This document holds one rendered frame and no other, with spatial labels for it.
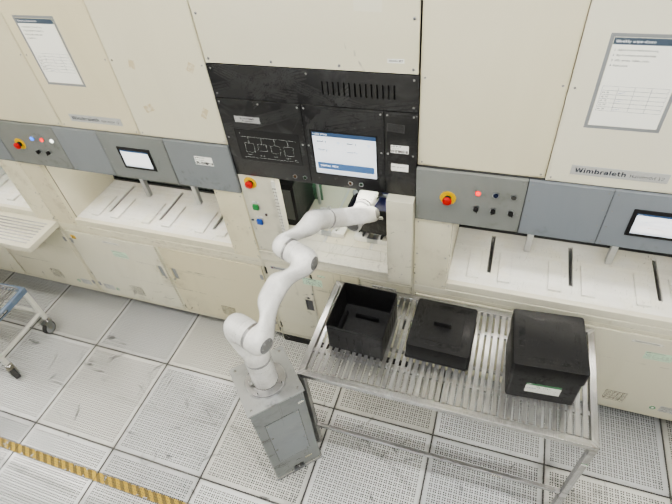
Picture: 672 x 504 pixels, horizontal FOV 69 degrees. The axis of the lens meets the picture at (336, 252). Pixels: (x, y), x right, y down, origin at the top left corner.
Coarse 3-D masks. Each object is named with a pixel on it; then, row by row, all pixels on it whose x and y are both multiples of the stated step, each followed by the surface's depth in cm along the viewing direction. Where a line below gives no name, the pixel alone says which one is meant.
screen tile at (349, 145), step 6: (348, 144) 204; (354, 144) 203; (360, 144) 202; (372, 144) 200; (354, 150) 205; (360, 150) 204; (366, 150) 203; (372, 150) 202; (348, 156) 208; (354, 156) 207; (360, 156) 206; (366, 156) 205; (372, 156) 204; (348, 162) 210; (354, 162) 209; (360, 162) 208; (366, 162) 207; (372, 162) 206
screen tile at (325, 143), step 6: (318, 138) 206; (318, 144) 209; (324, 144) 208; (330, 144) 207; (336, 150) 208; (342, 150) 207; (318, 156) 213; (324, 156) 212; (330, 156) 211; (336, 156) 210; (342, 156) 209
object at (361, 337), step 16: (352, 288) 244; (368, 288) 240; (336, 304) 236; (352, 304) 254; (368, 304) 249; (384, 304) 244; (336, 320) 241; (352, 320) 246; (368, 320) 245; (384, 320) 245; (336, 336) 229; (352, 336) 225; (368, 336) 220; (384, 336) 223; (368, 352) 230; (384, 352) 230
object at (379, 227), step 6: (354, 192) 260; (354, 198) 260; (348, 204) 257; (384, 216) 252; (372, 222) 258; (378, 222) 257; (384, 222) 255; (366, 228) 264; (372, 228) 262; (378, 228) 260; (384, 228) 258; (378, 234) 264; (384, 234) 262
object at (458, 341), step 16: (432, 304) 237; (448, 304) 236; (416, 320) 232; (432, 320) 231; (448, 320) 230; (464, 320) 229; (416, 336) 225; (432, 336) 224; (448, 336) 223; (464, 336) 223; (416, 352) 225; (432, 352) 220; (448, 352) 218; (464, 352) 217; (464, 368) 221
